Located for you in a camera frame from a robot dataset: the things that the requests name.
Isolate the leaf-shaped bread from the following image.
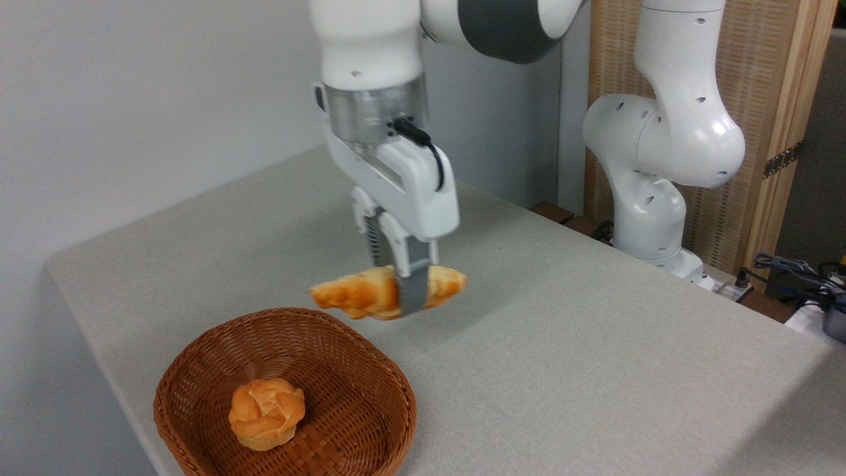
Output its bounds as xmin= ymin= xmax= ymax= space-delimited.
xmin=309 ymin=264 xmax=469 ymax=321

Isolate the blue-grey cable bundle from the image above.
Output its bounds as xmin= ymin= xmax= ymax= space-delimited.
xmin=752 ymin=252 xmax=846 ymax=299

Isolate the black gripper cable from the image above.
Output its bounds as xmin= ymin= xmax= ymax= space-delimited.
xmin=389 ymin=116 xmax=445 ymax=193

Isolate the dark metal screen hinge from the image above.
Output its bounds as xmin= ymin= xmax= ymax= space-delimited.
xmin=763 ymin=141 xmax=803 ymax=180

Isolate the brown wicker basket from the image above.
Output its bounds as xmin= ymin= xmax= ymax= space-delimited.
xmin=153 ymin=307 xmax=418 ymax=476

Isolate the brown wooden board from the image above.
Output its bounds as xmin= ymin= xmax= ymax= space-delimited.
xmin=530 ymin=202 xmax=576 ymax=225

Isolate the grey tablecloth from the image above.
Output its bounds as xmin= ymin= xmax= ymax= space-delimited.
xmin=45 ymin=147 xmax=846 ymax=476

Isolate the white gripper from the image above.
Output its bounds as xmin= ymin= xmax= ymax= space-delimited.
xmin=326 ymin=129 xmax=461 ymax=317

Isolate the round orange bread roll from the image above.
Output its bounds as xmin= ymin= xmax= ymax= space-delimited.
xmin=228 ymin=378 xmax=307 ymax=452

